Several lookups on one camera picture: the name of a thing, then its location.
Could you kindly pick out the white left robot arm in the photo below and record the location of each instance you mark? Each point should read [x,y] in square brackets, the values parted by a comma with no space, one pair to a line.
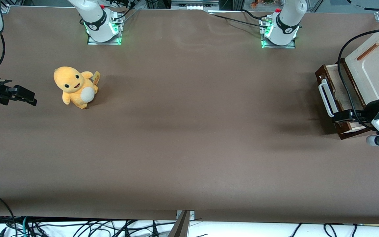
[286,23]

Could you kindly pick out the large table cover mat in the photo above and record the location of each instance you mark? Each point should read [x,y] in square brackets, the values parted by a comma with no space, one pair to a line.
[189,148]

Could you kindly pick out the aluminium profile with bracket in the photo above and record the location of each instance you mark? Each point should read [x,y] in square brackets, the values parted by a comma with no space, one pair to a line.
[181,227]

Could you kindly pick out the cream plastic box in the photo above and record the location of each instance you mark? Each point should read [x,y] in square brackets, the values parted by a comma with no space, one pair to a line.
[377,72]

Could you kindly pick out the grey electronics unit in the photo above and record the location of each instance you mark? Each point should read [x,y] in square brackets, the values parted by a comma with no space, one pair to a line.
[192,5]

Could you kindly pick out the dark brown wooden drawer cabinet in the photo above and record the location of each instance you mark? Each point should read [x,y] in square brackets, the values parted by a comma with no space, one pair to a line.
[354,135]

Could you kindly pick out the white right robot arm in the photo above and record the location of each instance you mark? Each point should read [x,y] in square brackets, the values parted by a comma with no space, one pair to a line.
[94,19]

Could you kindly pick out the orange plush toy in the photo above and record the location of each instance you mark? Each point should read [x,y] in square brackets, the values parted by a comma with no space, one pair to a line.
[74,85]

